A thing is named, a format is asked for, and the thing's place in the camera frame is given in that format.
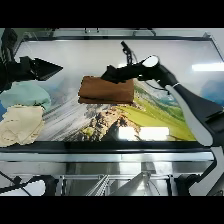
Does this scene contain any cream garment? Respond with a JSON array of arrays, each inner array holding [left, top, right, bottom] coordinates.
[[0, 104, 46, 148]]

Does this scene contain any silver frame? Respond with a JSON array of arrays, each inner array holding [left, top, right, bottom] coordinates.
[[0, 28, 224, 197]]

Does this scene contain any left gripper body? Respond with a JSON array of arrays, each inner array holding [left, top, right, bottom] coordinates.
[[18, 55, 43, 82]]

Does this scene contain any brown T-shirt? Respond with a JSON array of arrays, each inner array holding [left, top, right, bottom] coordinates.
[[78, 75, 135, 105]]

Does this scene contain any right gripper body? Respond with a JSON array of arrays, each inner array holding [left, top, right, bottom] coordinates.
[[100, 64, 135, 85]]

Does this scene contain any light green garment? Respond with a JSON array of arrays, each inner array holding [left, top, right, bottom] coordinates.
[[0, 81, 52, 113]]

